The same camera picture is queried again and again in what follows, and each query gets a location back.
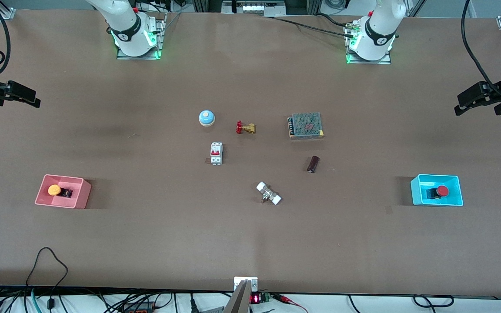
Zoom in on red push button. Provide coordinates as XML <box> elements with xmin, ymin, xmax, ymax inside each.
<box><xmin>426</xmin><ymin>185</ymin><xmax>450</xmax><ymax>200</ymax></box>

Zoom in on yellow push button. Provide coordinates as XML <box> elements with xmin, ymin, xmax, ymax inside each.
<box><xmin>48</xmin><ymin>185</ymin><xmax>74</xmax><ymax>199</ymax></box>

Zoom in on cyan plastic bin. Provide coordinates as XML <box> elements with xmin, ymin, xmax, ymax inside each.
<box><xmin>410</xmin><ymin>174</ymin><xmax>464</xmax><ymax>206</ymax></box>

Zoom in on pink plastic bin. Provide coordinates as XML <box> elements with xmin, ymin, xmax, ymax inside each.
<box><xmin>34</xmin><ymin>174</ymin><xmax>92</xmax><ymax>210</ymax></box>

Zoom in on metal mesh power supply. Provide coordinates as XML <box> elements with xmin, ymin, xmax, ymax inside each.
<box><xmin>288</xmin><ymin>112</ymin><xmax>324</xmax><ymax>140</ymax></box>

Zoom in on white circuit breaker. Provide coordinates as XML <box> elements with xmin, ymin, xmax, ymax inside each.
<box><xmin>210</xmin><ymin>142</ymin><xmax>224</xmax><ymax>166</ymax></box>

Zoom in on metal fitting white caps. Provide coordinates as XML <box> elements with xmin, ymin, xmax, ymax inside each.
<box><xmin>256</xmin><ymin>181</ymin><xmax>282</xmax><ymax>206</ymax></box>

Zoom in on grey rack equipment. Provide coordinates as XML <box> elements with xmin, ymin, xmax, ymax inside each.
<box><xmin>222</xmin><ymin>0</ymin><xmax>286</xmax><ymax>17</ymax></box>

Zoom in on red clip lead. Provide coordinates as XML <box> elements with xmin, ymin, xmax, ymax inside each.
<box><xmin>272</xmin><ymin>294</ymin><xmax>308</xmax><ymax>313</ymax></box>

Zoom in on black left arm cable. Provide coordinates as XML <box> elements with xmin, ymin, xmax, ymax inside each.
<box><xmin>461</xmin><ymin>0</ymin><xmax>501</xmax><ymax>90</ymax></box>

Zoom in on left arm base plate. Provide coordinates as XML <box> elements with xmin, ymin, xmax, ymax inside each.
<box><xmin>345</xmin><ymin>22</ymin><xmax>392</xmax><ymax>65</ymax></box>

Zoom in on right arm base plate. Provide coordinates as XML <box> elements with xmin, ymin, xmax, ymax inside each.
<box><xmin>117</xmin><ymin>13</ymin><xmax>165</xmax><ymax>60</ymax></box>

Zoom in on black looped table cable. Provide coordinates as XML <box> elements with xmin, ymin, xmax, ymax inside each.
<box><xmin>26</xmin><ymin>247</ymin><xmax>69</xmax><ymax>310</ymax></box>

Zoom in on black cable on table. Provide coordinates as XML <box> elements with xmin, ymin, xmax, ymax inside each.
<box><xmin>268</xmin><ymin>13</ymin><xmax>357</xmax><ymax>39</ymax></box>

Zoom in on black coiled cable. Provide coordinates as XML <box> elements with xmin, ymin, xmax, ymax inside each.
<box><xmin>413</xmin><ymin>294</ymin><xmax>454</xmax><ymax>308</ymax></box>

